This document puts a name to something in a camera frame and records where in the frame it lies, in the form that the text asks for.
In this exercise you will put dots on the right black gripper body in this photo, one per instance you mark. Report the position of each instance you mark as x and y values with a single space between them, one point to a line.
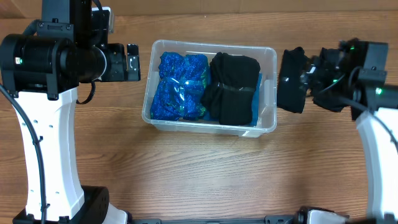
325 77

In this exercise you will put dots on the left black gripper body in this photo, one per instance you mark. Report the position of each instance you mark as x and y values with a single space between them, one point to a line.
133 62

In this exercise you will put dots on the small black garment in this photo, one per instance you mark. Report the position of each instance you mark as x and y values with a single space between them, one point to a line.
291 93

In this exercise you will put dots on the sparkly blue fabric bundle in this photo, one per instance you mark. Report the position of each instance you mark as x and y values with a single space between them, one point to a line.
183 80

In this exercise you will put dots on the blue denim jeans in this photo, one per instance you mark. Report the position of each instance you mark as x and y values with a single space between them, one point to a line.
254 107

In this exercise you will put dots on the large black taped garment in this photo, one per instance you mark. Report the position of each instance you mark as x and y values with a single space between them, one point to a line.
228 98

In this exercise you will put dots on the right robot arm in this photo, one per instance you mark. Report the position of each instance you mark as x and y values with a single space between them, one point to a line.
354 75

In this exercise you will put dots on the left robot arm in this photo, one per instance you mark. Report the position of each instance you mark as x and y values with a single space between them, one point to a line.
41 70

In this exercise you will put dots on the clear plastic storage bin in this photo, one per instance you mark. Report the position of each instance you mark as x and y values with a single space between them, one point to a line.
267 110

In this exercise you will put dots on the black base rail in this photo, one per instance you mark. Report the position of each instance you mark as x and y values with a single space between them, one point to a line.
269 219

